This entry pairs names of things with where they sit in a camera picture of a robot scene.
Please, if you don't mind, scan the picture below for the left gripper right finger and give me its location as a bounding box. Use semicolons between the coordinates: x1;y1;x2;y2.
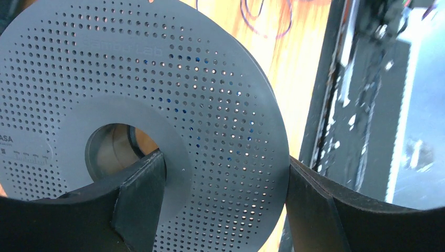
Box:
285;158;444;251

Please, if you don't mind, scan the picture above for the thin blue wire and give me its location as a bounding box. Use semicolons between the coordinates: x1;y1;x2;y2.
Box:
194;0;296;39

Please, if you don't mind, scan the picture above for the grey filament spool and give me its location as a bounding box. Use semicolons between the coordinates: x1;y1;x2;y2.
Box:
1;1;290;251

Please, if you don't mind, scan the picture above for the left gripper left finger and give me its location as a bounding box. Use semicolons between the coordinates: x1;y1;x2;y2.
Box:
1;151;166;251

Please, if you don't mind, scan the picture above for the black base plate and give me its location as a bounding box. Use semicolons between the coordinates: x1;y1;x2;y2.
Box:
279;1;444;251

